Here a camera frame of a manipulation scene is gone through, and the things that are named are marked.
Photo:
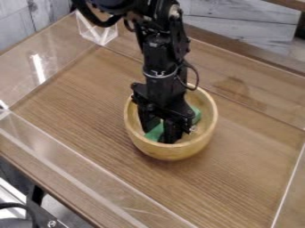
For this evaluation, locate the green rectangular block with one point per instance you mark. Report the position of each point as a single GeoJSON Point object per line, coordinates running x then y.
{"type": "Point", "coordinates": [156, 134]}

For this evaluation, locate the brown wooden bowl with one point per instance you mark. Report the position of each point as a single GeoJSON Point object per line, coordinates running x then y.
{"type": "Point", "coordinates": [193, 142]}

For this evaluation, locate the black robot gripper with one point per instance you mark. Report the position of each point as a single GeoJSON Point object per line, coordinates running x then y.
{"type": "Point", "coordinates": [160, 99]}

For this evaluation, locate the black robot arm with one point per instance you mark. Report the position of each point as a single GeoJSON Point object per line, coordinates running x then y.
{"type": "Point", "coordinates": [156, 21]}

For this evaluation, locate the clear acrylic tray wall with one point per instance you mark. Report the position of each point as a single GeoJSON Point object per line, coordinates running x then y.
{"type": "Point", "coordinates": [99, 196]}

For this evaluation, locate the black table leg bracket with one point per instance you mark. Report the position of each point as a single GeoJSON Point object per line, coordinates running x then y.
{"type": "Point", "coordinates": [46, 220]}

